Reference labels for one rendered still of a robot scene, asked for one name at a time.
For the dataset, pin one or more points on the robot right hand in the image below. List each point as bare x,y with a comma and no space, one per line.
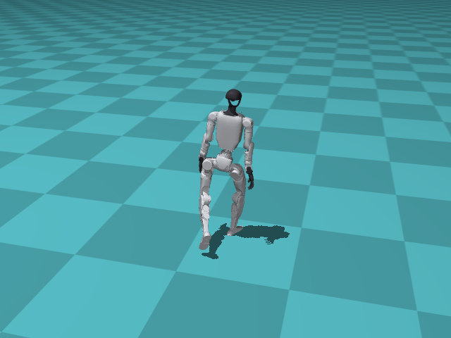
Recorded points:
251,178

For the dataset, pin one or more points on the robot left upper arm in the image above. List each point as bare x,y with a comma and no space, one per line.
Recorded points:
210,126

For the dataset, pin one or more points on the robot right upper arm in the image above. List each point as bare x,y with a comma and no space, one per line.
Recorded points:
248,123

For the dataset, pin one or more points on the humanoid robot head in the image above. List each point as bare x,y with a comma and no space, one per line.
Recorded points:
232,95

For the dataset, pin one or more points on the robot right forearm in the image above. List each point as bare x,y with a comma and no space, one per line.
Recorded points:
248,156

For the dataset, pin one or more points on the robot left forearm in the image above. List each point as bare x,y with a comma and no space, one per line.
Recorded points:
204,148

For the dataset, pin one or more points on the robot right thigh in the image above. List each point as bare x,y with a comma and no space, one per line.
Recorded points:
239,179

